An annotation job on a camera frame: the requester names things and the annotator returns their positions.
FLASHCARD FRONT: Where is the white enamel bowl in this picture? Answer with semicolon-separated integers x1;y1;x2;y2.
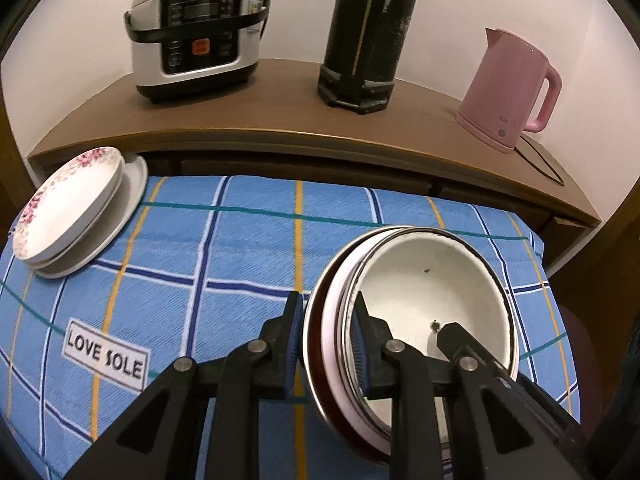
321;226;518;453

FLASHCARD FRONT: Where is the white black rice cooker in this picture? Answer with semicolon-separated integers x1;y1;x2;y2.
124;0;271;103

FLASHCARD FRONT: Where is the pink electric kettle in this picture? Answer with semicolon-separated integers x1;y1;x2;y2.
456;28;562;153

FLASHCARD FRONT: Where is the blue plaid tablecloth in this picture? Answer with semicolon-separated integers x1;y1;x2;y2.
1;177;580;479

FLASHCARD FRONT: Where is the brown wooden counter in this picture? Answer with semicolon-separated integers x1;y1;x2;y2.
28;60;600;260

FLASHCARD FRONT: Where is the black kettle power cable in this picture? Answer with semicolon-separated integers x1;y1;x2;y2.
514;135;566;188

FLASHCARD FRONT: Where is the floral white plate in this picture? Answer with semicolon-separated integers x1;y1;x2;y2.
11;146;124;261

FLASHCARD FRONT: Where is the black thermos flask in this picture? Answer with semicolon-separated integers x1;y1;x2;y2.
318;0;416;115

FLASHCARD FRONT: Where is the large white bottom plate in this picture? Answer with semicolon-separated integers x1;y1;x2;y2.
29;153;149;280

